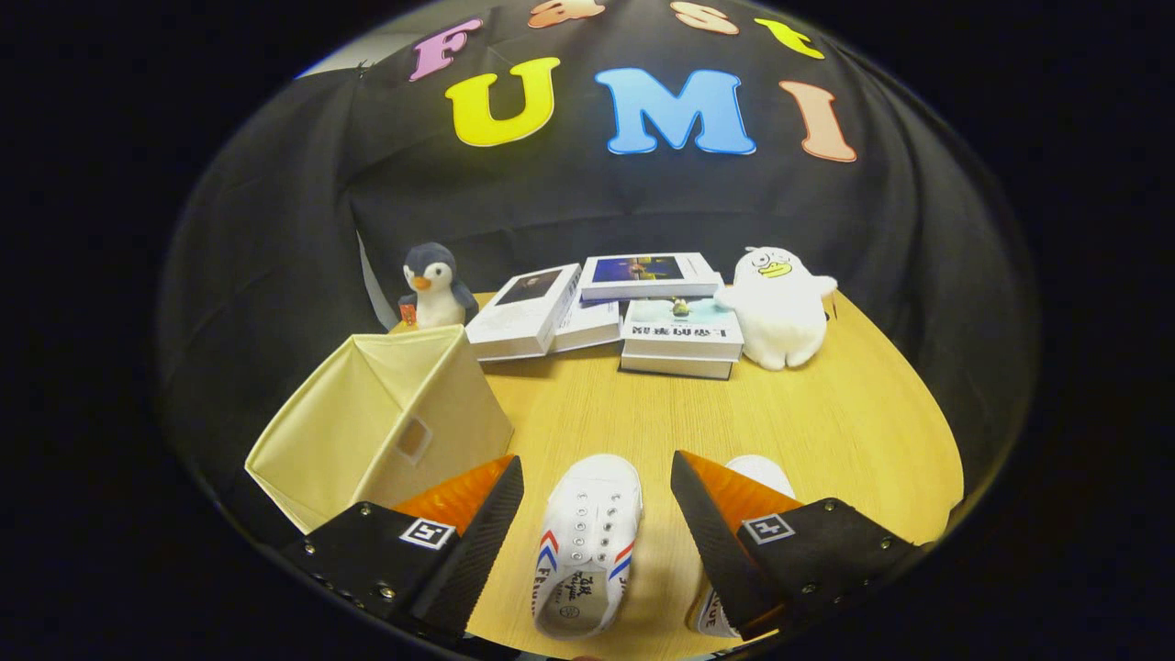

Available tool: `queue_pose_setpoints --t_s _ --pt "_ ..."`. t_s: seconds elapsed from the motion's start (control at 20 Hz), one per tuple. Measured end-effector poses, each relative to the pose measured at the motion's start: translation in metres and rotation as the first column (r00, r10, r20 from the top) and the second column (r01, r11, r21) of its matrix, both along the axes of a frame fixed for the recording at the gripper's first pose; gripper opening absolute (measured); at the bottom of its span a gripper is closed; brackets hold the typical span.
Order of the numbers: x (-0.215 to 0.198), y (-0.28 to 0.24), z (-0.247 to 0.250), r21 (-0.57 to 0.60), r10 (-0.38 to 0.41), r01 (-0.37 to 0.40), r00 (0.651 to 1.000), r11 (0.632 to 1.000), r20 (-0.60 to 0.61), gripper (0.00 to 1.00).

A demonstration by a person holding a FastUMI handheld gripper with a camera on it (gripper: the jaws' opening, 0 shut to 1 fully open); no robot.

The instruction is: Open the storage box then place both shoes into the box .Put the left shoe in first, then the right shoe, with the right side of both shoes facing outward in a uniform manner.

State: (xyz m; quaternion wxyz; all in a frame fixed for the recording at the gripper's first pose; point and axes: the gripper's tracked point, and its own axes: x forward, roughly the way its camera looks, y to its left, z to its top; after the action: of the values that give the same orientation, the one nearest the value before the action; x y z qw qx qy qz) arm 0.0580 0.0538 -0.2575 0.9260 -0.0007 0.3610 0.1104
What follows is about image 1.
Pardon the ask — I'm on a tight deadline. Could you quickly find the white duck plush toy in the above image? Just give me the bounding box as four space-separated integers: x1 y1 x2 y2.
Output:
714 246 839 371

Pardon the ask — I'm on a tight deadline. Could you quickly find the white canvas shoe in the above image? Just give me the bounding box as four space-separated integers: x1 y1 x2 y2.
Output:
532 454 643 639
688 454 798 639

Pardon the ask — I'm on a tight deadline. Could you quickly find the black backdrop cloth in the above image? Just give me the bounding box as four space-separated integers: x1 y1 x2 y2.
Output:
156 0 1043 552

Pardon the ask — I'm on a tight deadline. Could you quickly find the grey penguin plush toy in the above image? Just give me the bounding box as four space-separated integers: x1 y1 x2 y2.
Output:
397 242 479 330

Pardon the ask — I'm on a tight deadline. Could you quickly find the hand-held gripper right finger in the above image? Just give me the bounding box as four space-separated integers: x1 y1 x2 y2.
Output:
670 450 919 642

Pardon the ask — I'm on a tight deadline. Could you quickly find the white book dark portrait cover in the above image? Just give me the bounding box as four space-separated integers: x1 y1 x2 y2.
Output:
464 263 583 362

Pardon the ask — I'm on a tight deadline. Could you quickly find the plain white book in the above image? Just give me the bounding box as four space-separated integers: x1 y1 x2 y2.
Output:
549 298 623 354

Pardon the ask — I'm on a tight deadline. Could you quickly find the grey book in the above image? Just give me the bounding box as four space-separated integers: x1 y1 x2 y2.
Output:
620 353 735 380

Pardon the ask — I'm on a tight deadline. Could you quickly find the beige fabric storage box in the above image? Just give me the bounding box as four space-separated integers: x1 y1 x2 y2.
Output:
244 324 515 535

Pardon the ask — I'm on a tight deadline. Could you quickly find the white book blue photo cover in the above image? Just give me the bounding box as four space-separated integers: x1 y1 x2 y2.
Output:
579 252 722 302

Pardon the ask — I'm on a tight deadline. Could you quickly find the white book pale teal cover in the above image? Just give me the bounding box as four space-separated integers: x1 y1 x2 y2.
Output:
621 296 745 361

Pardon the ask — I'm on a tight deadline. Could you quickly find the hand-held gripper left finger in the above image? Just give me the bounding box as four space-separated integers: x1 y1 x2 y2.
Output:
280 454 525 644

